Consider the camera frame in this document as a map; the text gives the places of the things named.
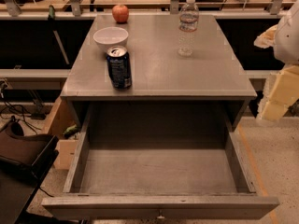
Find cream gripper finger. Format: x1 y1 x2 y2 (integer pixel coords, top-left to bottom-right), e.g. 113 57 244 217
253 25 278 49
260 64 299 121

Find blue pepsi can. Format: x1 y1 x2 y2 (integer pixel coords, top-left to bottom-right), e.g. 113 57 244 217
107 46 132 89

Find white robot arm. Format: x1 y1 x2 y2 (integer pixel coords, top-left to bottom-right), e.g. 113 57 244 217
254 0 299 122

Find open grey top drawer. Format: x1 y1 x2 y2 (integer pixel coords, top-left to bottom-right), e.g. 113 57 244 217
42 102 278 220

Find clear plastic water bottle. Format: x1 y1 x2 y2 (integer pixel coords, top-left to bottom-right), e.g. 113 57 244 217
178 0 199 57

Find grey wooden cabinet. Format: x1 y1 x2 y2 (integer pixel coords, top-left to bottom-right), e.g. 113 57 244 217
61 14 256 126

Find red apple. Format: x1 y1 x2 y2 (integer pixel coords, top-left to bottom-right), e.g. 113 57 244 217
112 5 129 23

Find white ceramic bowl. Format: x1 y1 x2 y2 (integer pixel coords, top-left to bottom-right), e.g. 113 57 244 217
93 27 129 52

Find light wooden box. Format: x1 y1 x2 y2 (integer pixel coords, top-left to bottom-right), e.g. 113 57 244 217
42 97 77 170

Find green handled tool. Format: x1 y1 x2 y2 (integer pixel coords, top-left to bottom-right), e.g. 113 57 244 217
63 125 78 138

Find black floor cables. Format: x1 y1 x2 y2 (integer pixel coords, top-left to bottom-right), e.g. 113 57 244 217
0 79 48 135

